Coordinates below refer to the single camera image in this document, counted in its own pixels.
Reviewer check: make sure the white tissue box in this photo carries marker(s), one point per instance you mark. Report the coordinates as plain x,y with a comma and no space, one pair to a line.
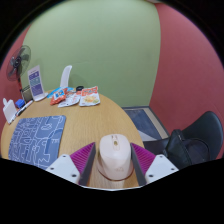
9,110

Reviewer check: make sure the pale pink computer mouse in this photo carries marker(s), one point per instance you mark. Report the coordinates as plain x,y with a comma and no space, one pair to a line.
115,155

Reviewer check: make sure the black bag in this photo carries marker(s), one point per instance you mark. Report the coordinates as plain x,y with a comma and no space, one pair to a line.
185,150

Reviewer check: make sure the red snack packet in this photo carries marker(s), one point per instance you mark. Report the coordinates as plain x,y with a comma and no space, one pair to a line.
58,97

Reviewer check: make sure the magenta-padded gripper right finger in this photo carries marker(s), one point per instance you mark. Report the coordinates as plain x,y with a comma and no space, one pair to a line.
160,165

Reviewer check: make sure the white marker black cap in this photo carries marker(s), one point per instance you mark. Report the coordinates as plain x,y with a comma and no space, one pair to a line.
25,107

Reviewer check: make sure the small black round object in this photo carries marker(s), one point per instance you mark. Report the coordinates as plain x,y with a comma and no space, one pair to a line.
79,88

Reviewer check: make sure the black chair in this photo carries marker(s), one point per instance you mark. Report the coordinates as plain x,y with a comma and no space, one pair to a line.
206,128

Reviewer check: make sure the blue patterned mouse pad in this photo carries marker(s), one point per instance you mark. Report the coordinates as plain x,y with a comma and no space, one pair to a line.
35,138

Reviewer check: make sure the blue whiteboard eraser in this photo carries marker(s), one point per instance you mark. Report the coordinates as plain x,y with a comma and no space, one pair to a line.
20,103

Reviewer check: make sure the orange and white snack packet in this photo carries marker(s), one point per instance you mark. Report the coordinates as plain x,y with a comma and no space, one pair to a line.
89,96

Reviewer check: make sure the white upright sign stand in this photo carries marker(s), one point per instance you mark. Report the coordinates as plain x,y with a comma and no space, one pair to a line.
36,81

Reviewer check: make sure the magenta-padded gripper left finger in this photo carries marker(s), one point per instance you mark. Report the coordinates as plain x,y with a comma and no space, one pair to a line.
65,165

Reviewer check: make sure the light blue snack packet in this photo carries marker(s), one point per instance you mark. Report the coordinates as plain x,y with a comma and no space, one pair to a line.
68,89

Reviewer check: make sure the black standing fan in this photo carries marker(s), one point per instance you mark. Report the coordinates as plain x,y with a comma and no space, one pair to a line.
18,63

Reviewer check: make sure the grey floor mat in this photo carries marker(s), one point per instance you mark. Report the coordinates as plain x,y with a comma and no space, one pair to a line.
145,121

